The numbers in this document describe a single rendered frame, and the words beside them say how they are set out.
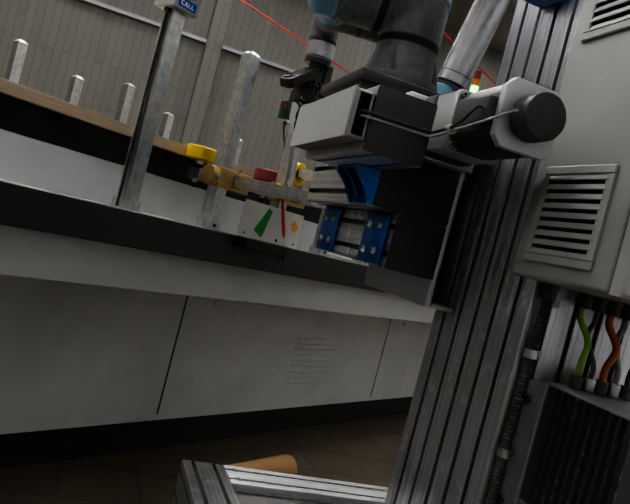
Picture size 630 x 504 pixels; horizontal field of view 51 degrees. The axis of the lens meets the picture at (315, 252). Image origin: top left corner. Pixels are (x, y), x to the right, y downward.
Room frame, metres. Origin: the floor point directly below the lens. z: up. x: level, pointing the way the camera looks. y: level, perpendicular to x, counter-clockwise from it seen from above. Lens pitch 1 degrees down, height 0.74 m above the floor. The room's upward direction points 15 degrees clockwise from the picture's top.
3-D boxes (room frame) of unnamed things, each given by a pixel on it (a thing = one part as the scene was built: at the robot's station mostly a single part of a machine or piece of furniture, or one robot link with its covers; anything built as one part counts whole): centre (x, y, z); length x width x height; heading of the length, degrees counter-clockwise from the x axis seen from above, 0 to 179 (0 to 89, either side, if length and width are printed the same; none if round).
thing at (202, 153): (1.79, 0.36, 0.85); 0.08 x 0.08 x 0.11
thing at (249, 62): (1.68, 0.28, 0.92); 0.03 x 0.03 x 0.48; 54
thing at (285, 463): (1.90, 0.00, 0.04); 0.30 x 0.08 x 0.08; 144
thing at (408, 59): (1.23, -0.07, 1.09); 0.15 x 0.15 x 0.10
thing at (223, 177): (1.70, 0.27, 0.83); 0.13 x 0.06 x 0.05; 144
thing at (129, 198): (1.47, 0.44, 0.93); 0.05 x 0.04 x 0.45; 144
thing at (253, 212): (1.84, 0.13, 0.75); 0.26 x 0.01 x 0.10; 144
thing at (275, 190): (1.67, 0.21, 0.83); 0.43 x 0.03 x 0.04; 54
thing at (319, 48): (1.77, 0.12, 1.23); 0.08 x 0.08 x 0.05
